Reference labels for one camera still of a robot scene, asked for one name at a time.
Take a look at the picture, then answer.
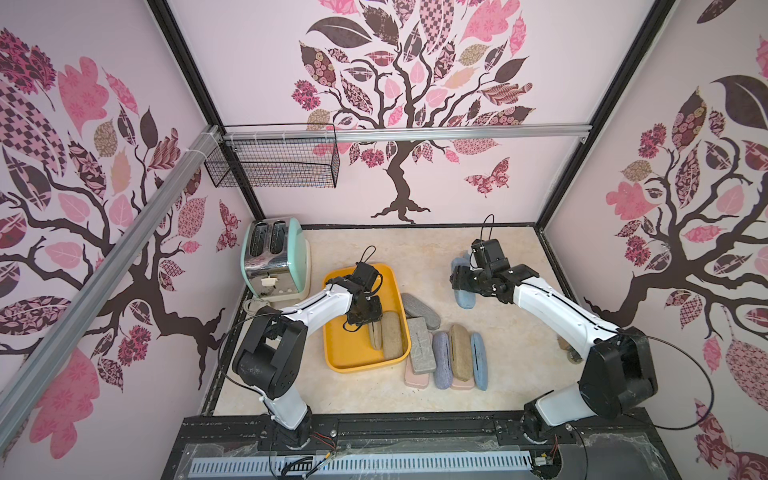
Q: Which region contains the pink glasses case right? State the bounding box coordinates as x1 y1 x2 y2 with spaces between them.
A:
450 377 476 391

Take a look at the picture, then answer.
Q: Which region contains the pink glasses case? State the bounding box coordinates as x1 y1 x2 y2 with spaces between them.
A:
404 357 430 390
450 377 476 391

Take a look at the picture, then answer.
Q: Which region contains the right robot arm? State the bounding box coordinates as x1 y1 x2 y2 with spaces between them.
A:
450 239 658 443

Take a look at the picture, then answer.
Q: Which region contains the white toaster plug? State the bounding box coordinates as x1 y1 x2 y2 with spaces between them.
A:
241 298 270 317

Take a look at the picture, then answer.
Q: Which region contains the lavender glasses case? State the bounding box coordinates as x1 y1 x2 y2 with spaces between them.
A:
432 331 453 390

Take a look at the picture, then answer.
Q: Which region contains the horizontal aluminium rail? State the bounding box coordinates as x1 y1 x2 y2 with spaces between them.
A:
224 123 592 143

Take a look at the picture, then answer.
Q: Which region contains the mint green chrome toaster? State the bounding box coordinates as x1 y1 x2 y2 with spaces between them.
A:
240 217 311 302

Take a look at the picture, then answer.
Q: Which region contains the beige glasses case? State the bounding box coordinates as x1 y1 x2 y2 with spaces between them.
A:
381 311 404 360

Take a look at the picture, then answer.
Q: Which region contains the yellow plastic storage tray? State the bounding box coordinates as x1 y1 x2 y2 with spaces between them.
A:
322 263 412 374

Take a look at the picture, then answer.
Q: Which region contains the white slotted cable duct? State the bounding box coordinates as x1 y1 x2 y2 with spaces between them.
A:
184 451 533 479

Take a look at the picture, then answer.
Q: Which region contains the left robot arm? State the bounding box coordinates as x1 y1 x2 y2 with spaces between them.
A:
232 262 383 449

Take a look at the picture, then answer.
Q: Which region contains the pink glasses case left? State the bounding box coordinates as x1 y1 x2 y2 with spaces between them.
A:
404 357 430 390

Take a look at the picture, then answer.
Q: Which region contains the grey rectangular glasses case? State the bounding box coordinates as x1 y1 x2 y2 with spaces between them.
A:
407 317 437 375

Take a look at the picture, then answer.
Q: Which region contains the diagonal aluminium rail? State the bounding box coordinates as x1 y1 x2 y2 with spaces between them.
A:
1 125 221 448

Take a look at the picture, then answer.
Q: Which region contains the black base frame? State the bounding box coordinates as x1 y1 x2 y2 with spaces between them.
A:
161 411 681 479

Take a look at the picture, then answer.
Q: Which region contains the dark spice jar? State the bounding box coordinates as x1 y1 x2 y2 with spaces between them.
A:
566 349 583 364

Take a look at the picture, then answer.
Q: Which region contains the tan glasses case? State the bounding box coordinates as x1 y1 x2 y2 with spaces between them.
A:
450 324 473 382
368 322 383 351

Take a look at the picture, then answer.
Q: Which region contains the black wire basket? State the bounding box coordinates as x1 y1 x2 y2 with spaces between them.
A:
205 122 341 189

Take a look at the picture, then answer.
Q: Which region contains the brown spice jar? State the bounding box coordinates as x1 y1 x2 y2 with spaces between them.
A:
557 336 574 352

